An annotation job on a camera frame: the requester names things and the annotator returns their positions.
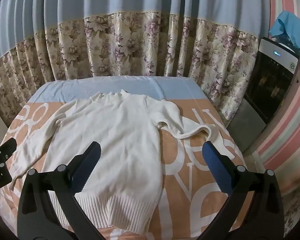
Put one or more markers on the black and silver water dispenser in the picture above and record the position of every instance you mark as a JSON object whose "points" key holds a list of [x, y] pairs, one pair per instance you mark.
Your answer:
{"points": [[267, 85]]}

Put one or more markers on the blue curtain with floral hem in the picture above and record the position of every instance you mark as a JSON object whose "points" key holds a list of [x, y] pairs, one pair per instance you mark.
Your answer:
{"points": [[140, 42]]}

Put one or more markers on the white knit sweater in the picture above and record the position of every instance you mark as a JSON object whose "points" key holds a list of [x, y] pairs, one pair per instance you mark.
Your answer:
{"points": [[127, 130]]}

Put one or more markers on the blue cloth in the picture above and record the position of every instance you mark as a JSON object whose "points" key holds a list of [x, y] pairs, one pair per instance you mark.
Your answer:
{"points": [[292, 32]]}

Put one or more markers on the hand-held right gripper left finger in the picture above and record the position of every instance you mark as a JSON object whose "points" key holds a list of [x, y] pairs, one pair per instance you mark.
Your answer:
{"points": [[87, 168]]}

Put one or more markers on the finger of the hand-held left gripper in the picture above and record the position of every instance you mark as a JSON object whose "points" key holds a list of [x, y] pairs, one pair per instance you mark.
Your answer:
{"points": [[5, 148]]}

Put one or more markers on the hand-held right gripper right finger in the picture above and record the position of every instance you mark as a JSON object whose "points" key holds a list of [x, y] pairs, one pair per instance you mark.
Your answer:
{"points": [[217, 167]]}

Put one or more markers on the orange and white printed bedsheet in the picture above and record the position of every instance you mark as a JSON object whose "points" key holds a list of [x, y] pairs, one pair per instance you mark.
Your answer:
{"points": [[185, 160]]}

